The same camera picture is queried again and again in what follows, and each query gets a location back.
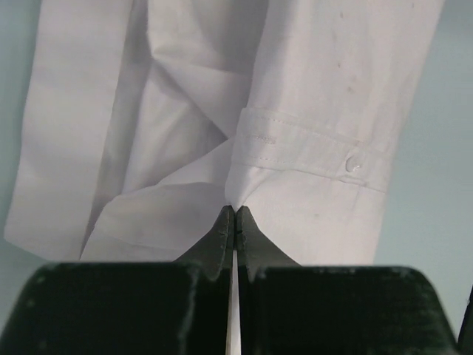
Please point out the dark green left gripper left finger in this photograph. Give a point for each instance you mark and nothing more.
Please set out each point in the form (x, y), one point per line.
(178, 307)

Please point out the white long sleeve shirt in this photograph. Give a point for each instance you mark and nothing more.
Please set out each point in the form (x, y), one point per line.
(144, 118)

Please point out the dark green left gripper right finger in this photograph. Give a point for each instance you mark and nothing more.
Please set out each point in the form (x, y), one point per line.
(286, 308)

